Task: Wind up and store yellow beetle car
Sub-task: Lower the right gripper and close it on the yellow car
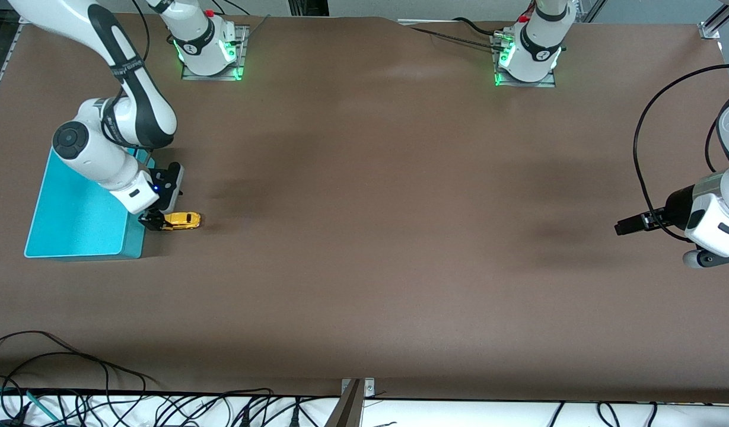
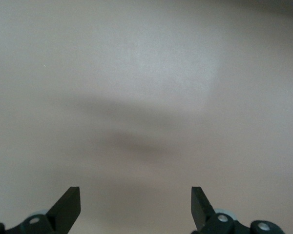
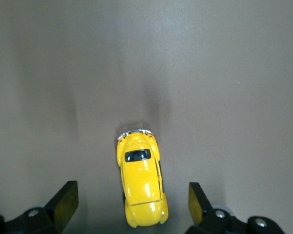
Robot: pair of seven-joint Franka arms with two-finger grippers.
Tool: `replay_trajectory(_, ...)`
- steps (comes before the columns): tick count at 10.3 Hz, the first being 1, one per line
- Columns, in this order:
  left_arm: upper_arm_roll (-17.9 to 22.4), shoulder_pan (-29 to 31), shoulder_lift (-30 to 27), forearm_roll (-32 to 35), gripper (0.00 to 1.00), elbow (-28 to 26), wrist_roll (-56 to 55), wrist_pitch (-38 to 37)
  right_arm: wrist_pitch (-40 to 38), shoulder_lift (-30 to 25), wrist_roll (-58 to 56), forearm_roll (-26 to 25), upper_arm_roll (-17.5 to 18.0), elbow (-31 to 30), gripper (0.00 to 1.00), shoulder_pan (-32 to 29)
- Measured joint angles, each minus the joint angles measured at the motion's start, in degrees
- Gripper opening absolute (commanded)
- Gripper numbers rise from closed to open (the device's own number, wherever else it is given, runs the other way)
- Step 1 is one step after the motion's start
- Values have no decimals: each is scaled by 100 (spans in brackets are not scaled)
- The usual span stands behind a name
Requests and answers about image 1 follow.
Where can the dark diagonal bar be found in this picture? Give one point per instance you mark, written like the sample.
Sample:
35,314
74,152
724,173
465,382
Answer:
345,409

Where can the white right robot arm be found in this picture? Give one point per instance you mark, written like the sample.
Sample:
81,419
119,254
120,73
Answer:
85,148

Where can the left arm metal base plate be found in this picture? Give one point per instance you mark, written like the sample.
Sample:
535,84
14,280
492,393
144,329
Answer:
524,84

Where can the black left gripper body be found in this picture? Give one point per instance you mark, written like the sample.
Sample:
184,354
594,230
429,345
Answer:
676,209

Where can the grey metal edge strip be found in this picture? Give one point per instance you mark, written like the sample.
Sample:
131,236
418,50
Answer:
435,22

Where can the small metal bracket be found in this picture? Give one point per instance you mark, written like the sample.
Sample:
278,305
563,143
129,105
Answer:
369,386

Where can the yellow beetle toy car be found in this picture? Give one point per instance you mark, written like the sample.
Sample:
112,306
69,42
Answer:
183,220

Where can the black power plug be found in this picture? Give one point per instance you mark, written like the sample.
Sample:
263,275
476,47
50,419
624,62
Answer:
244,418
296,417

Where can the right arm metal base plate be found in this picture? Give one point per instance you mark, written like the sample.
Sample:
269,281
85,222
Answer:
210,77

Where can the aluminium side rail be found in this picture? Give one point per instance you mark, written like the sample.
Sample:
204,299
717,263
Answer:
5,65

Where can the short aluminium frame profile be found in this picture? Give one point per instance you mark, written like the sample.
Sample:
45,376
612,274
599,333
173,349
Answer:
589,10

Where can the aluminium frame profile with bracket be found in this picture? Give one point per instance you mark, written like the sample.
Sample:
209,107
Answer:
709,29

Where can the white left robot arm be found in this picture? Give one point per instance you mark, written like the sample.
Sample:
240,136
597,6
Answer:
533,65

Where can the turquoise plastic bin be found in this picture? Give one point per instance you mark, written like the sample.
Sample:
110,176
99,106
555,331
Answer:
73,225

